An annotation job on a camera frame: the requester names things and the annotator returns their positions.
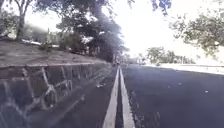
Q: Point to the grey stone retaining wall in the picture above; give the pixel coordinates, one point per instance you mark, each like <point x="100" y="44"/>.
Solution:
<point x="33" y="90"/>

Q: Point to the row of tall trees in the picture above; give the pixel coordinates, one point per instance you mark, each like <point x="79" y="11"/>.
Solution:
<point x="90" y="30"/>

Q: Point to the distant green trees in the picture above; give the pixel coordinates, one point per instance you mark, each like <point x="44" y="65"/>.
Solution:
<point x="163" y="56"/>

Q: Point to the leafy green tree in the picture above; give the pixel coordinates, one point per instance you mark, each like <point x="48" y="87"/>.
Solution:
<point x="204" y="31"/>

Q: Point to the grey asphalt road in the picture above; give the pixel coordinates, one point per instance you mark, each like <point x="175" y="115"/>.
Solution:
<point x="166" y="96"/>

